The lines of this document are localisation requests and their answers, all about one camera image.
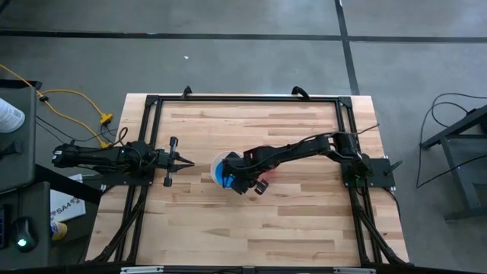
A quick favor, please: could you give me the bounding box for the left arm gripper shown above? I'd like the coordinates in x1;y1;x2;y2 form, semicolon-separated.
155;136;196;188

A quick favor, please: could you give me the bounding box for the black computer mouse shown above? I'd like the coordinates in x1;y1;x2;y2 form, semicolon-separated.
12;216;40;253

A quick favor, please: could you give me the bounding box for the yellow and blue shoe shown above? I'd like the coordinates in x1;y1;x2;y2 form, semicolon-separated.
49;220;68;242

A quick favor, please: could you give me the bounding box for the black metal side table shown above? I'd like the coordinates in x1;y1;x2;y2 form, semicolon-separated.
419;104;487;222

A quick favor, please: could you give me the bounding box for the black cable bundle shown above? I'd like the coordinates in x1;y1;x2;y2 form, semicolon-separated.
90;185;148;264
347;186;409;266

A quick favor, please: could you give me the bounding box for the blue plastic bowl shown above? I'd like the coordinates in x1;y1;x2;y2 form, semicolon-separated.
214;161;239;190

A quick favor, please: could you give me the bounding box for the white printed cylinder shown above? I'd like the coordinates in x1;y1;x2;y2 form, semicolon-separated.
0;97;26;134

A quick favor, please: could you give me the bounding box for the grey desk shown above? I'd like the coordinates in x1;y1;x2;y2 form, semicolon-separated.
0;78;51;269

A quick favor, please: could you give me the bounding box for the white printed cardboard box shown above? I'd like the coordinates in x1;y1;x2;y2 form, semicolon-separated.
49;174;87;223

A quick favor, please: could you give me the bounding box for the black floor cable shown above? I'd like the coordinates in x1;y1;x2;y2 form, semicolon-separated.
35;115;119;145
415;92;487;190

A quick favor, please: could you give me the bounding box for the large white bowl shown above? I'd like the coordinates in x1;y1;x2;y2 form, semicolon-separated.
210;150;245;190

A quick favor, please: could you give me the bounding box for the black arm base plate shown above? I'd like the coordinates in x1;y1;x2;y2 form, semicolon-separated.
81;171;155;188
341;157;396;190

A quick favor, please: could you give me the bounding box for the black aluminium table frame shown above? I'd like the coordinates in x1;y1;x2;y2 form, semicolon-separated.
85;94;410;267

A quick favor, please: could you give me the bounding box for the silver frame bracket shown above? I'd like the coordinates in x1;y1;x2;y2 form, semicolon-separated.
333;267;377;274
119;266;165;274

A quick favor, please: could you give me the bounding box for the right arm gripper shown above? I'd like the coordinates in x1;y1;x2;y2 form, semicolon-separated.
220;145;281;196

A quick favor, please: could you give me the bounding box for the yellow extension cable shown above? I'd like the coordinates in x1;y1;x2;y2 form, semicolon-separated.
40;89;114;126
0;63;113;149

